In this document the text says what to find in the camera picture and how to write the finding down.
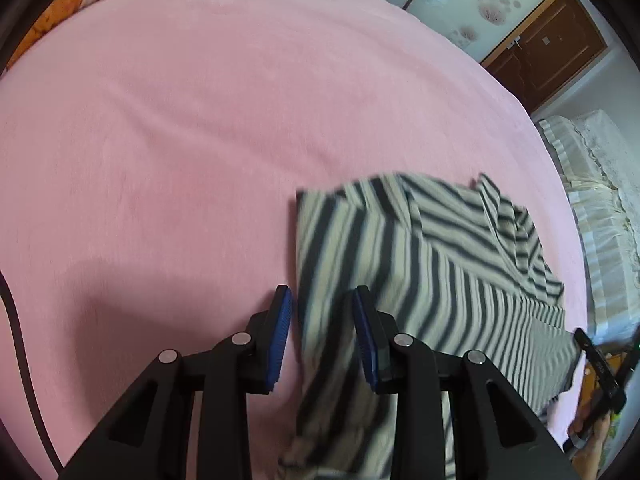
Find person's right hand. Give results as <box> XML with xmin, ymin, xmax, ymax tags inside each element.
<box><xmin>567</xmin><ymin>407</ymin><xmax>613</xmax><ymax>480</ymax></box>

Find dark cable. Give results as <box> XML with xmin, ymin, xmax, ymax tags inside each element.
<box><xmin>0</xmin><ymin>269</ymin><xmax>62</xmax><ymax>472</ymax></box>

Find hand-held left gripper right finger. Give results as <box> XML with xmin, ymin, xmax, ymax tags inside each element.
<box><xmin>351</xmin><ymin>285</ymin><xmax>576</xmax><ymax>480</ymax></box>

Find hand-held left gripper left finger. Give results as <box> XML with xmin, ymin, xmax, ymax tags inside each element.
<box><xmin>60</xmin><ymin>285</ymin><xmax>293</xmax><ymax>480</ymax></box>

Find black white striped shirt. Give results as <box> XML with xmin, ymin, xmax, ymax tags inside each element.
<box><xmin>280</xmin><ymin>171</ymin><xmax>583</xmax><ymax>480</ymax></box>

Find cream cartoon pillow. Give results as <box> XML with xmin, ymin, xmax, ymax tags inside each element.
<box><xmin>7</xmin><ymin>0</ymin><xmax>176</xmax><ymax>68</ymax></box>

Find furniture under white lace cover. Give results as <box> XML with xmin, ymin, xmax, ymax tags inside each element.
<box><xmin>535</xmin><ymin>110</ymin><xmax>640</xmax><ymax>346</ymax></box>

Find wooden dresser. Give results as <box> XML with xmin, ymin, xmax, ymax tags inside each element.
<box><xmin>580</xmin><ymin>350</ymin><xmax>626</xmax><ymax>411</ymax></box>

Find floral sliding wardrobe doors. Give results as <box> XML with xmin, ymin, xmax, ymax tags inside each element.
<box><xmin>282</xmin><ymin>0</ymin><xmax>568</xmax><ymax>63</ymax></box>

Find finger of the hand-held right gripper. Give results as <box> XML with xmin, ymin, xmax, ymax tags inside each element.
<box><xmin>572</xmin><ymin>327</ymin><xmax>604</xmax><ymax>369</ymax></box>

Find pink bed sheet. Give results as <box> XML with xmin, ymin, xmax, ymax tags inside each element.
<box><xmin>0</xmin><ymin>0</ymin><xmax>591</xmax><ymax>480</ymax></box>

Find brown wooden door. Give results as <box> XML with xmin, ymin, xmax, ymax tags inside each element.
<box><xmin>482</xmin><ymin>0</ymin><xmax>608</xmax><ymax>111</ymax></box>

